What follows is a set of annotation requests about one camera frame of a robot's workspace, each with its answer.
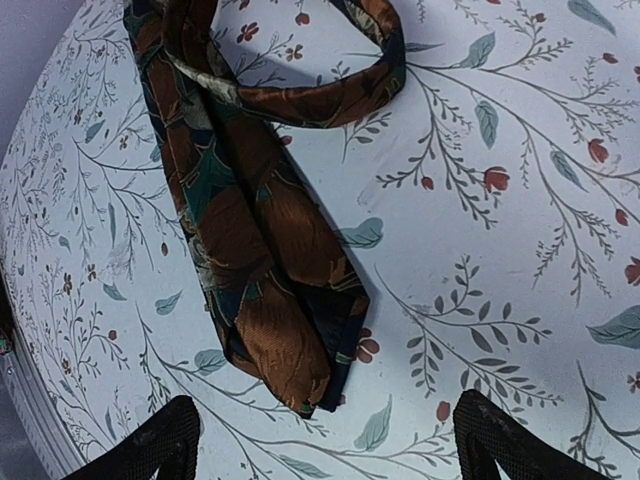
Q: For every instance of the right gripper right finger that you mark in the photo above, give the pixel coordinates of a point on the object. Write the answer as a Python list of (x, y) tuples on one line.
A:
[(489, 442)]

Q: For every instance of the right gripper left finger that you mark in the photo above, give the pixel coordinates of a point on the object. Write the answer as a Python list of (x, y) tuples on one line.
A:
[(165, 447)]

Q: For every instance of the brown green patterned tie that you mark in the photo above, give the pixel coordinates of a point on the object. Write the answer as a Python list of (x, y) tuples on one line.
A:
[(286, 302)]

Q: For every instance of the floral tablecloth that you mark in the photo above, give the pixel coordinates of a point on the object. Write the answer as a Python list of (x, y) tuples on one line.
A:
[(490, 210)]

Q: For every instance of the front metal rail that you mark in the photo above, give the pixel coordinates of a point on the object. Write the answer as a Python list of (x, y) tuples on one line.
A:
[(34, 444)]

